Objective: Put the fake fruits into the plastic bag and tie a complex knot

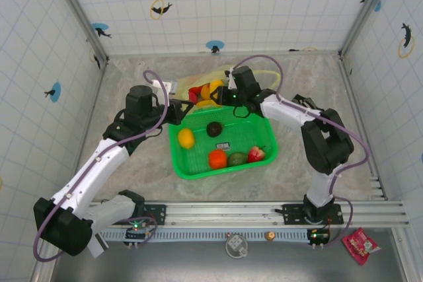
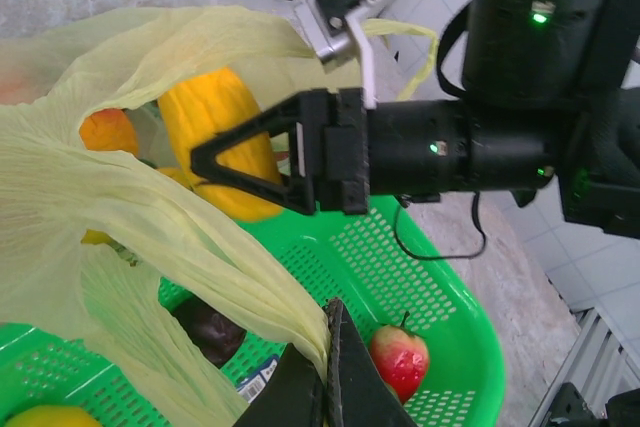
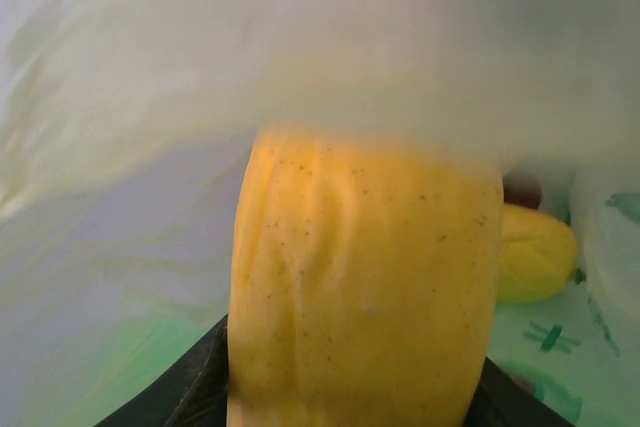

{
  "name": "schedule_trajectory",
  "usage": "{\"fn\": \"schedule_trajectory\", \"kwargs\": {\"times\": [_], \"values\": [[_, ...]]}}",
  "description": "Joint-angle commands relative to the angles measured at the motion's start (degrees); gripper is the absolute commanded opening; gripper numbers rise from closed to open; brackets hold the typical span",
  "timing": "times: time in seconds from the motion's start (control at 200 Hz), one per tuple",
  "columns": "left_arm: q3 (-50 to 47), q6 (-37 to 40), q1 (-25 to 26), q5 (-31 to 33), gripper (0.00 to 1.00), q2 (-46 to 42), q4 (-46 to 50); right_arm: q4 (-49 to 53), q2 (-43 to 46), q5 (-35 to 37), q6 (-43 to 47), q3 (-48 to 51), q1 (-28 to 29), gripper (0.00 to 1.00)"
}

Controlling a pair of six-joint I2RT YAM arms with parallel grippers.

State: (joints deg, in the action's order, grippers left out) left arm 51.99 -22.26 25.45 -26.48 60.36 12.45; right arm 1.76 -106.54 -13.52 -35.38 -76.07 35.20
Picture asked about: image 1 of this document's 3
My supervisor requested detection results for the red fake pepper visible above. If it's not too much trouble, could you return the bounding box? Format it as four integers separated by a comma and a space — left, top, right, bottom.
188, 85, 203, 104

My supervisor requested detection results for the yellow translucent plastic bag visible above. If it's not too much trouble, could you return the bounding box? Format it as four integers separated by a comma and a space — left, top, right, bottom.
174, 63, 282, 110

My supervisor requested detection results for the green plastic mesh basket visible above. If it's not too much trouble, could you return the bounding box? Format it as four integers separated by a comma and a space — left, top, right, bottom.
168, 106, 279, 180

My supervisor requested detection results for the red fake strawberry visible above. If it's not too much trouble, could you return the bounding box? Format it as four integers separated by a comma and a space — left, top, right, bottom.
247, 145, 266, 163

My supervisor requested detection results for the yellow fake lemon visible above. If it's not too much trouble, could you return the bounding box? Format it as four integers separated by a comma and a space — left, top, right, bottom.
177, 127, 195, 149

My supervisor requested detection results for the dark brown fake fruit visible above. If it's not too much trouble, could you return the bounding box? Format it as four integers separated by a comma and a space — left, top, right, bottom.
206, 122, 224, 138

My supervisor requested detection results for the orange fake orange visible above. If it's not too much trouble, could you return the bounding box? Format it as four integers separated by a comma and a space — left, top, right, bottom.
208, 149, 228, 170

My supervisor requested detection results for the green fake avocado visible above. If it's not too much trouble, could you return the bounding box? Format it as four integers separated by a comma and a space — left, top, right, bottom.
227, 152, 249, 167

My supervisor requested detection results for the black white striped sock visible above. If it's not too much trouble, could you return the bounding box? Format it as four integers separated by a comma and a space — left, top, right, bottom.
291, 94, 325, 113

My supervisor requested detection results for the white paper card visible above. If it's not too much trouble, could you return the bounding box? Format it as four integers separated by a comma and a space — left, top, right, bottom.
88, 231, 110, 259

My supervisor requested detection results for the red snack packet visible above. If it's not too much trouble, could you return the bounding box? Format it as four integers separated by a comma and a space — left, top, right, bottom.
341, 227, 381, 265

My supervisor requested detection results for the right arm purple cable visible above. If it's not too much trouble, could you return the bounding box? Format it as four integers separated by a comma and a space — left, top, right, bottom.
231, 54, 370, 246

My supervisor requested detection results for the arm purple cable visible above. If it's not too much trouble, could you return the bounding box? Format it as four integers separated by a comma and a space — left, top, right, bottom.
34, 69, 173, 262
231, 54, 370, 246

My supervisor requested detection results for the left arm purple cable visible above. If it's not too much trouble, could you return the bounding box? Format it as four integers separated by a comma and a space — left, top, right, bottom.
34, 69, 173, 262

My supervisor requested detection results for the aluminium frame bar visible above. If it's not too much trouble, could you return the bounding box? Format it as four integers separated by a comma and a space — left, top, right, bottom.
29, 59, 110, 282
337, 53, 388, 201
48, 0, 110, 65
105, 49, 343, 59
338, 0, 397, 60

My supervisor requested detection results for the small dolphin yellow ring sticker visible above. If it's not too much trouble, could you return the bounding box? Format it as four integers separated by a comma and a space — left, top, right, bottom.
89, 47, 102, 70

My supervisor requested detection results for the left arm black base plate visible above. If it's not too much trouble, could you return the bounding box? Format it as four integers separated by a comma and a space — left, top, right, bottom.
141, 202, 167, 227

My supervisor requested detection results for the aluminium mounting rail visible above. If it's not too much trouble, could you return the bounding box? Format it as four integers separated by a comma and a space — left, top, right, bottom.
91, 199, 410, 230

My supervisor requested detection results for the white slotted cable duct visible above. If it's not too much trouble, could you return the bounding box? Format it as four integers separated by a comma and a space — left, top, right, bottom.
98, 229, 313, 242

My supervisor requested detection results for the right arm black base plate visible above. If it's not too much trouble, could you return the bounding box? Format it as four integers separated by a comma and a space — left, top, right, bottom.
275, 202, 344, 227

